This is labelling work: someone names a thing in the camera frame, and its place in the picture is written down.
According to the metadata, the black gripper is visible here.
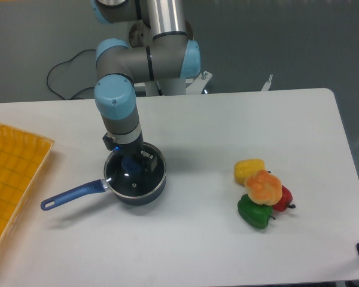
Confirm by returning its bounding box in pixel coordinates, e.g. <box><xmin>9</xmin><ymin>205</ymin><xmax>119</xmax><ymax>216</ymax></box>
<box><xmin>102</xmin><ymin>133</ymin><xmax>157</xmax><ymax>172</ymax></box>

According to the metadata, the blue saucepan with handle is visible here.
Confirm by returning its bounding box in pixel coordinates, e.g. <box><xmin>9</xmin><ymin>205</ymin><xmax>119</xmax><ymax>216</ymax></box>
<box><xmin>40</xmin><ymin>142</ymin><xmax>166</xmax><ymax>211</ymax></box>

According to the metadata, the glass lid blue knob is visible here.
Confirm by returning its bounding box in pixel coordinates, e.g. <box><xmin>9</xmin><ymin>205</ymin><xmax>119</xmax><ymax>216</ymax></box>
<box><xmin>103</xmin><ymin>142</ymin><xmax>166</xmax><ymax>205</ymax></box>

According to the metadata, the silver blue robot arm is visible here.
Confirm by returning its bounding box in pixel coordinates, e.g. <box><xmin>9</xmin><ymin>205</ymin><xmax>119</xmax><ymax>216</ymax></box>
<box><xmin>91</xmin><ymin>1</ymin><xmax>201</xmax><ymax>172</ymax></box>

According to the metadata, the yellow bell pepper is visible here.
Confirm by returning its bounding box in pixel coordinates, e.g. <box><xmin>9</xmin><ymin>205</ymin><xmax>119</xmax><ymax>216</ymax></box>
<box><xmin>233</xmin><ymin>158</ymin><xmax>266</xmax><ymax>185</ymax></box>

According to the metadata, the orange bell pepper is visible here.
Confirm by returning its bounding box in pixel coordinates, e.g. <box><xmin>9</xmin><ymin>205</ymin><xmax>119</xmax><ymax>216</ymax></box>
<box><xmin>245</xmin><ymin>170</ymin><xmax>282</xmax><ymax>206</ymax></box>

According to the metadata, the green bell pepper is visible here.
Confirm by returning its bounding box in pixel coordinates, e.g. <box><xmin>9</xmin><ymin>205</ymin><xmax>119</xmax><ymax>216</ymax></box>
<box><xmin>237</xmin><ymin>194</ymin><xmax>276</xmax><ymax>230</ymax></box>

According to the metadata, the yellow plastic basket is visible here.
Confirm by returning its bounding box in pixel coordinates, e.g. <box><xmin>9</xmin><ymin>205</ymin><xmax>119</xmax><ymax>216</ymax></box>
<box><xmin>0</xmin><ymin>123</ymin><xmax>54</xmax><ymax>244</ymax></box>

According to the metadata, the red bell pepper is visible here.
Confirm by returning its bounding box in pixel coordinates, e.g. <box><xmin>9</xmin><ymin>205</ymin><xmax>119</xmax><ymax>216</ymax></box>
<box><xmin>273</xmin><ymin>185</ymin><xmax>296</xmax><ymax>212</ymax></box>

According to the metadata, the white base bracket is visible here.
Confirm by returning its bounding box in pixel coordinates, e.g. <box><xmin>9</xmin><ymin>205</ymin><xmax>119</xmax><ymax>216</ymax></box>
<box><xmin>185</xmin><ymin>71</ymin><xmax>273</xmax><ymax>94</ymax></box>

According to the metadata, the black floor cable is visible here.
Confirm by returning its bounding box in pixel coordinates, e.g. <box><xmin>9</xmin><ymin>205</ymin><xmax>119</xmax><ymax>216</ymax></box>
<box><xmin>45</xmin><ymin>49</ymin><xmax>98</xmax><ymax>100</ymax></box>

